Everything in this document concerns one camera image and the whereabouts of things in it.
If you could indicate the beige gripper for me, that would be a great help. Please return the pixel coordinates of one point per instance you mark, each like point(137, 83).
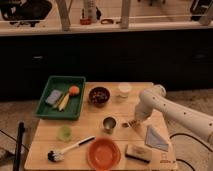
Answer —
point(135, 123)

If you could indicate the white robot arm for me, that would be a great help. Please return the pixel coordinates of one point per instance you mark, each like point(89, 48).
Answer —
point(154, 98)

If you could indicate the small metal cup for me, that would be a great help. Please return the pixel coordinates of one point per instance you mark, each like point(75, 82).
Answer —
point(109, 124)

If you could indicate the white plastic cup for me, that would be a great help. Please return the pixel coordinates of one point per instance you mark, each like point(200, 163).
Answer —
point(124, 89)

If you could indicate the green plastic cup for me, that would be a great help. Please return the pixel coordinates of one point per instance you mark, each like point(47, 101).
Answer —
point(64, 133)

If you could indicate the blue folded cloth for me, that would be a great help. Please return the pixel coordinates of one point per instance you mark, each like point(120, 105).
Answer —
point(155, 140)

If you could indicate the orange plastic bowl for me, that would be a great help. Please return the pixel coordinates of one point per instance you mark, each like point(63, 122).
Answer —
point(103, 154)

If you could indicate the dark maroon bowl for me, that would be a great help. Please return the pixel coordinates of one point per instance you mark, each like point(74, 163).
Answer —
point(99, 96)

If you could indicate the orange toy fruit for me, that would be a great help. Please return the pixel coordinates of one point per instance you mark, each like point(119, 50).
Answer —
point(74, 90)

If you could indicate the green plastic tray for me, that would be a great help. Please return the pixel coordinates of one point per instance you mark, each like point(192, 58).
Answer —
point(73, 107)

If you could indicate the blue grey sponge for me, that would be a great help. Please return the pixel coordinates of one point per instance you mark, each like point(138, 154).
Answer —
point(53, 97)

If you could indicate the white dish brush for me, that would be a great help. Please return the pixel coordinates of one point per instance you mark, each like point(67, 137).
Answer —
point(58, 155)

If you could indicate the black pole stand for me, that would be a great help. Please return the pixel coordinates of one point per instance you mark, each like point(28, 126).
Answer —
point(17, 158)

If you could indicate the black office chair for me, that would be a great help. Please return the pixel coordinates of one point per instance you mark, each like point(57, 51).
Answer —
point(30, 12)

